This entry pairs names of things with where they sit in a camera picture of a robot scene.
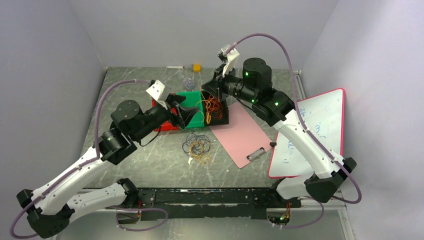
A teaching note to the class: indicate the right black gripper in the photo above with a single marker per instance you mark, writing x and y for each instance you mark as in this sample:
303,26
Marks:
216,85

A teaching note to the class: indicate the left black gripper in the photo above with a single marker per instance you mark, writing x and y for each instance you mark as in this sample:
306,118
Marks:
174,100

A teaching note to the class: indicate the red plastic bin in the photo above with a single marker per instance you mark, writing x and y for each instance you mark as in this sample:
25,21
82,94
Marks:
167,126

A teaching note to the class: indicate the black plastic bin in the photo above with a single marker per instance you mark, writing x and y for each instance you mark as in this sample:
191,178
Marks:
215,110

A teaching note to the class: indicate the green plastic bin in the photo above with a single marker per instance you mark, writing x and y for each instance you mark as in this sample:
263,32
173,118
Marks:
194,99

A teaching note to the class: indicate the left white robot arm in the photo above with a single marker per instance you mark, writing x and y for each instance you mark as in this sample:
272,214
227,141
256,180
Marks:
52,207

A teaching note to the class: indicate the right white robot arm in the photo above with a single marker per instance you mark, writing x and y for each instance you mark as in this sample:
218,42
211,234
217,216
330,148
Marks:
279,111

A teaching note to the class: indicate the yellow cube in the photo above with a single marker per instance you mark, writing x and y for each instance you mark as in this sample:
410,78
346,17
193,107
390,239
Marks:
196,68

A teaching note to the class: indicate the white marker pen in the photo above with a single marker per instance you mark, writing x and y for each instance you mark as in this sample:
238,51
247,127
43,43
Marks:
175,67

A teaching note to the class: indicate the pink clipboard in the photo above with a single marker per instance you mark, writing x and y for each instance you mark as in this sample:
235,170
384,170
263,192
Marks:
242,138

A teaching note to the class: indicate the pink-framed whiteboard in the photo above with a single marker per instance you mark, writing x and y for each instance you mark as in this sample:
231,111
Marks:
324,113

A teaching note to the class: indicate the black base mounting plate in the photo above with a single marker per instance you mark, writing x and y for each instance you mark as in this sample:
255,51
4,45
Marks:
192,203

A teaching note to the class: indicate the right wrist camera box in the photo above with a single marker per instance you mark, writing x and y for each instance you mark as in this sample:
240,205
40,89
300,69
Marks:
229,56

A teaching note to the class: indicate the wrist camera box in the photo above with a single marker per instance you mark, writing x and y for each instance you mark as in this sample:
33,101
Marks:
158,92
229,56

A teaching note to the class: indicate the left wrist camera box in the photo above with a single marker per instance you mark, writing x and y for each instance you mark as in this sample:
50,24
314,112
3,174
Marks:
158,92

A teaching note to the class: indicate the aluminium rail frame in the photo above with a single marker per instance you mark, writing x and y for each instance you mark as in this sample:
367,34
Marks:
334,205

